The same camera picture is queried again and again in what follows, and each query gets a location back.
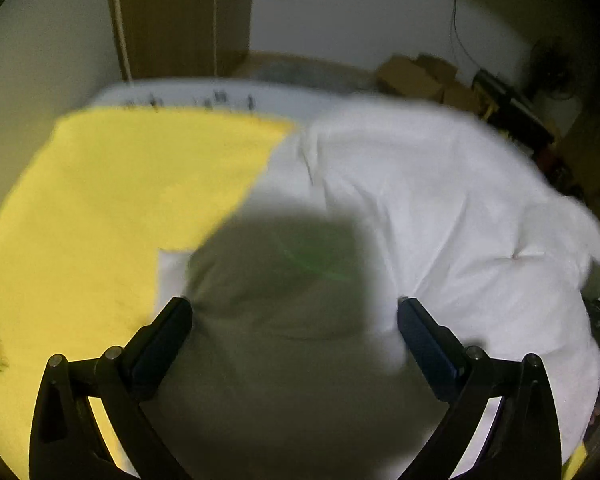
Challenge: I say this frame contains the white puffer jacket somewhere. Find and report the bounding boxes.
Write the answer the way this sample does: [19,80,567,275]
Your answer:
[146,99,600,479]

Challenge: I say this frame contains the yellow towel mat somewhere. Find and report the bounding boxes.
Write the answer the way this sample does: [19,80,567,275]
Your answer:
[0,107,292,478]

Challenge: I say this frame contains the black yellow box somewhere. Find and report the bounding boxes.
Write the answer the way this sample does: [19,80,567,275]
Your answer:
[472,70,555,150]

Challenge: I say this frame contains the black floor fan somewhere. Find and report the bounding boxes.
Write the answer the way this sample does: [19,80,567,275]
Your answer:
[526,35,585,101]

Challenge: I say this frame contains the cardboard boxes on floor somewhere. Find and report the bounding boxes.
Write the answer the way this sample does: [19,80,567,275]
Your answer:
[375,54,481,115]

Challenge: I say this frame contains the wooden wardrobe door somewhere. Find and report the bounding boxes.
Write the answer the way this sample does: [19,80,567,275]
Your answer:
[109,0,252,82]

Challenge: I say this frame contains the black wall cable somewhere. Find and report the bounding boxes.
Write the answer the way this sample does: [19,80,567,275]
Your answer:
[450,0,484,73]

